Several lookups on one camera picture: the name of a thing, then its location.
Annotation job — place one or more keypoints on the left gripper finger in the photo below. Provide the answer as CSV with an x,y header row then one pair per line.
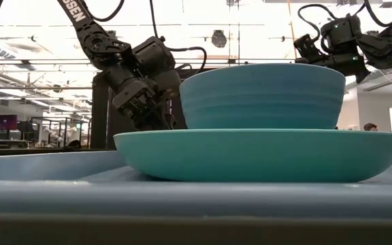
x,y
151,122

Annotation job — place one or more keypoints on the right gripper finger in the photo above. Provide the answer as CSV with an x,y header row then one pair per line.
x,y
361,75

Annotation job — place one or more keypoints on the blue bowl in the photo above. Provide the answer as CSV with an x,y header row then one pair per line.
x,y
260,98

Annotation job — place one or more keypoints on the teal plate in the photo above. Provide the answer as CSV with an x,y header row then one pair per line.
x,y
257,156

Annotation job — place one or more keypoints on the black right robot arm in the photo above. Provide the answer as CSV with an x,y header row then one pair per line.
x,y
386,41

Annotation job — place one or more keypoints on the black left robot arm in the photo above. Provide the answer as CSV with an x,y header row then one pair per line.
x,y
94,37

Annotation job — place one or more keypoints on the blue plastic tray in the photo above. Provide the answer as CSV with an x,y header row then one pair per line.
x,y
46,166

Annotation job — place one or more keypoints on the person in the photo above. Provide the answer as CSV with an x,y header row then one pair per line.
x,y
370,127

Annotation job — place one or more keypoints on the black folding partition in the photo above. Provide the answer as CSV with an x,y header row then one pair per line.
x,y
99,119

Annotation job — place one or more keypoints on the long ceiling light bar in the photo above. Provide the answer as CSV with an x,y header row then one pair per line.
x,y
29,62

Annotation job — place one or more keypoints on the monitor with red screen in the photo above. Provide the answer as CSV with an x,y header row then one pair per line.
x,y
4,122

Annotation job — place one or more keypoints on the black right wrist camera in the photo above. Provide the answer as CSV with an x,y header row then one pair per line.
x,y
306,47

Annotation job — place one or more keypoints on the black workstation frame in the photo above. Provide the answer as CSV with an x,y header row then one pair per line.
x,y
60,129

